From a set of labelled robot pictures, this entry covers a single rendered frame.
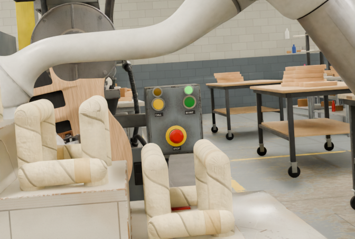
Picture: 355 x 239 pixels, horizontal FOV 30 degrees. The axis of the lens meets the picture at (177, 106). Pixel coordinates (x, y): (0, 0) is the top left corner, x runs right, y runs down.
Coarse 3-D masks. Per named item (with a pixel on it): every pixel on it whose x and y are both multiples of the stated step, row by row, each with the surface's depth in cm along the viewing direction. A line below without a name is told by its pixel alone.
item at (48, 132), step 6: (48, 120) 100; (54, 120) 102; (42, 126) 100; (48, 126) 100; (54, 126) 101; (42, 132) 100; (48, 132) 100; (54, 132) 101; (42, 138) 100; (48, 138) 100; (54, 138) 101; (42, 144) 100; (48, 144) 100; (54, 144) 101; (42, 150) 100; (48, 150) 100; (54, 150) 101; (48, 156) 100; (54, 156) 101
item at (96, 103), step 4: (92, 96) 102; (96, 96) 98; (100, 96) 101; (88, 100) 85; (92, 100) 85; (96, 100) 86; (100, 100) 91; (104, 100) 98; (84, 104) 84; (88, 104) 84; (92, 104) 84; (96, 104) 84; (100, 104) 85; (104, 104) 92; (80, 108) 85; (84, 108) 84; (88, 108) 84; (92, 108) 84; (96, 108) 84; (100, 108) 85; (104, 108) 89; (80, 112) 84; (84, 112) 84; (104, 112) 89
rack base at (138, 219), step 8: (136, 208) 108; (144, 208) 107; (192, 208) 105; (136, 216) 102; (144, 216) 101; (136, 224) 96; (144, 224) 96; (136, 232) 92; (144, 232) 91; (240, 232) 88
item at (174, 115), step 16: (144, 96) 196; (176, 96) 190; (192, 96) 190; (160, 112) 190; (176, 112) 190; (192, 112) 191; (160, 128) 190; (176, 128) 190; (192, 128) 191; (144, 144) 206; (160, 144) 190; (176, 144) 191; (192, 144) 191
